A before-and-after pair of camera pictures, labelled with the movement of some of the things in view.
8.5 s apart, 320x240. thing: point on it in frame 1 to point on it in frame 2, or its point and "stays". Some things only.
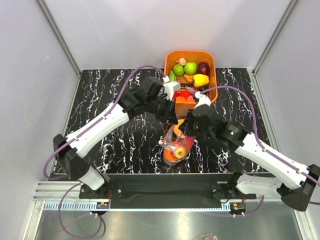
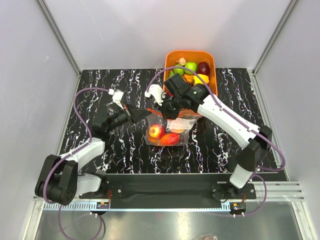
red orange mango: [189, 141] to [169, 138]
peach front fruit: [179, 151] to [156, 131]
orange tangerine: [167, 156] to [178, 131]
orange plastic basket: [196, 70] stays
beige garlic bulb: [181, 61] stays
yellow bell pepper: [200, 80] stays
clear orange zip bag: [176, 147] to [161, 131]
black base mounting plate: [175, 186] stays
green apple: [190, 68] stays
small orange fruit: [189, 78] stays
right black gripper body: [192, 128] to [171, 106]
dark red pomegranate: [203, 68] stays
